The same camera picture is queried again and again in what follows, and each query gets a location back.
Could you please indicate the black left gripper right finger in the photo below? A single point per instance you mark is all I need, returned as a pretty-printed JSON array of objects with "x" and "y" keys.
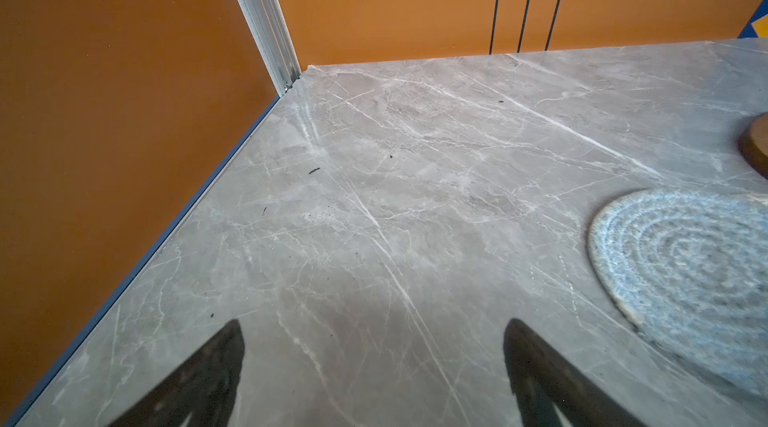
[{"x": 547, "y": 386}]

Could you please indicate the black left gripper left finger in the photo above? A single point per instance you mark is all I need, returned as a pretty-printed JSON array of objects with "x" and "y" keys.
[{"x": 200, "y": 392}]

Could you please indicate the blue woven round coaster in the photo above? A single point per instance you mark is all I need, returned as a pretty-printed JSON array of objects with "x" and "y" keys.
[{"x": 689, "y": 270}]

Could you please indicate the light brown wooden round coaster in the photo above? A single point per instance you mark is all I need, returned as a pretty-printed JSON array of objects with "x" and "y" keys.
[{"x": 752, "y": 144}]

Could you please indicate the aluminium corner post left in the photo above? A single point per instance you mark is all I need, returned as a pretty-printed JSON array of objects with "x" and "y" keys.
[{"x": 269, "y": 30}]

